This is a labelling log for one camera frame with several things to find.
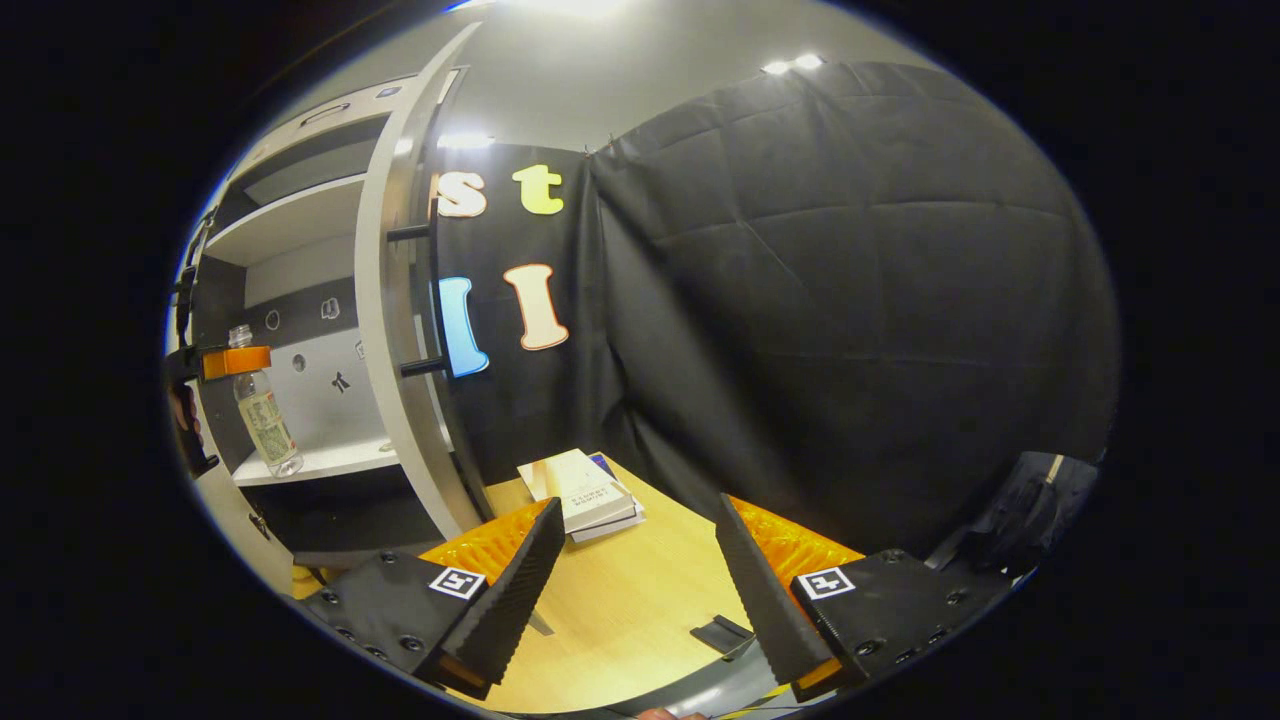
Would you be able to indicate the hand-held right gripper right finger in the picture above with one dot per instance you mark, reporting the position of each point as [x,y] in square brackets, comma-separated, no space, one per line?
[765,610]

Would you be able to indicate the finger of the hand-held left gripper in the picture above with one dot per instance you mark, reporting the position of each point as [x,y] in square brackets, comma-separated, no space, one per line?
[235,362]

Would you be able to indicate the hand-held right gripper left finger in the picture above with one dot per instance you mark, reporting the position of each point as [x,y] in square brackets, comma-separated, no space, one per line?
[520,600]

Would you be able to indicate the clear plastic bottle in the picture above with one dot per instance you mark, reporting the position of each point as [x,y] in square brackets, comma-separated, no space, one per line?
[265,420]

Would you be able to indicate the white cabinet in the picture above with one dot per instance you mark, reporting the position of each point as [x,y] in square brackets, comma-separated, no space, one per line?
[320,420]

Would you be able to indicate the white cabinet door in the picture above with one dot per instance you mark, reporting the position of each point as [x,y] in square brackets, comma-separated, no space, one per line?
[385,300]
[225,520]

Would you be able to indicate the white cabinet shelf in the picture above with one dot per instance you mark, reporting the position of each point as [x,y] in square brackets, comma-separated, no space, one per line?
[290,220]

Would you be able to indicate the metal door hinge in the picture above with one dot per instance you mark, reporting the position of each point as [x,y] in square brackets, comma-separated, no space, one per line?
[260,525]

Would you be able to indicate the small black flat object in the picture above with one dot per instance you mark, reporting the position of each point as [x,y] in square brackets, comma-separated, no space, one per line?
[718,636]

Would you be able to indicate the white paperback book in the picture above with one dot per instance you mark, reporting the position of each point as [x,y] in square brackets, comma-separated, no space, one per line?
[575,490]

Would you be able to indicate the blue covered book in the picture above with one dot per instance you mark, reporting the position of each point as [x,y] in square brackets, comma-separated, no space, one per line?
[620,527]

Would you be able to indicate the dark cloth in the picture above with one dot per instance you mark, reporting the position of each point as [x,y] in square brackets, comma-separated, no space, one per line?
[1020,520]

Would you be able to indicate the long ceiling light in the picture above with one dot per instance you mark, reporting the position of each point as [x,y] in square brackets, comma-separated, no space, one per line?
[465,141]
[795,65]
[570,6]

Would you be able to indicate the black quilted backdrop cloth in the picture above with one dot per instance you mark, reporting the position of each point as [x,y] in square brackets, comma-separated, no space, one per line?
[850,300]

